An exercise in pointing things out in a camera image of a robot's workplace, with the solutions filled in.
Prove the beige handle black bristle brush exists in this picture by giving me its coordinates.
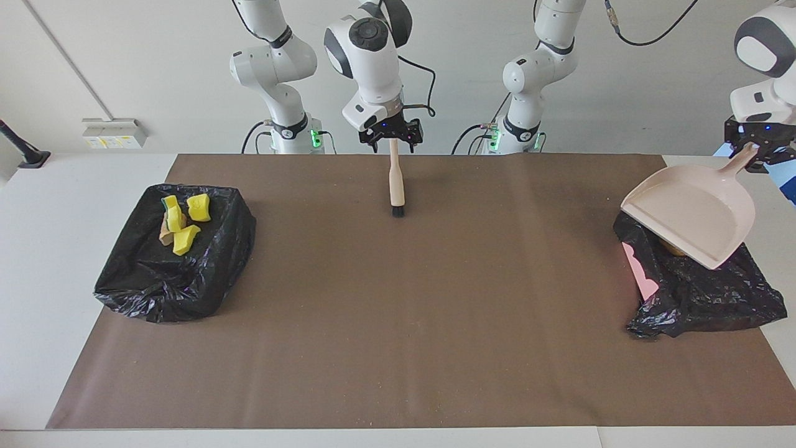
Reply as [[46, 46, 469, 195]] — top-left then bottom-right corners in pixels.
[[389, 138, 406, 218]]

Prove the pale pink plastic dustpan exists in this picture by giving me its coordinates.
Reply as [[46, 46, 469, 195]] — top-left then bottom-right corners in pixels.
[[621, 143, 759, 269]]

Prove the yellow sponge piece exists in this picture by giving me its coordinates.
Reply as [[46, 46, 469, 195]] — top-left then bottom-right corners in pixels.
[[187, 194, 212, 223], [172, 225, 201, 256]]

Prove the yellow sponge with green pad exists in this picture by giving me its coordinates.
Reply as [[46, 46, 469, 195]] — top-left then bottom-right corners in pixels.
[[162, 195, 187, 232]]

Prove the striped croissant bread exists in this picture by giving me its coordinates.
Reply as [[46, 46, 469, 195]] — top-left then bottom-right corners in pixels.
[[159, 215, 187, 246]]

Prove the black trash bag over pink bin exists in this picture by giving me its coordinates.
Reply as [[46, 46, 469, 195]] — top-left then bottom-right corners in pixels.
[[613, 212, 788, 339]]

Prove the black trash bag bin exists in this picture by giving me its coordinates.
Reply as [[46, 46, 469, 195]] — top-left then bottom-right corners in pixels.
[[93, 184, 257, 323]]

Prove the brown paper table mat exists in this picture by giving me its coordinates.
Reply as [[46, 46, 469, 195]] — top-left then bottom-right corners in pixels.
[[47, 154, 796, 430]]

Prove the black base cable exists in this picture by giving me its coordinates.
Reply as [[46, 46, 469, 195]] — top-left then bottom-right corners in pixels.
[[241, 121, 274, 154], [451, 100, 512, 155]]

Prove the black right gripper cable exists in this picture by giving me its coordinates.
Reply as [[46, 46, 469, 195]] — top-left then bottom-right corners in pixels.
[[398, 56, 436, 119]]

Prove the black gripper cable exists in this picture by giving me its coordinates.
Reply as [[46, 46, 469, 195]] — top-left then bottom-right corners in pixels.
[[604, 0, 700, 47], [398, 56, 436, 119]]

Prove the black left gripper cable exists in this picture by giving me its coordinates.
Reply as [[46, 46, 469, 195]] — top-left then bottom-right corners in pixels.
[[604, 0, 700, 47]]

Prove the white wall socket box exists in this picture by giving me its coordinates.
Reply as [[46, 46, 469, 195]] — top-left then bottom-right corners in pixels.
[[82, 118, 148, 150]]

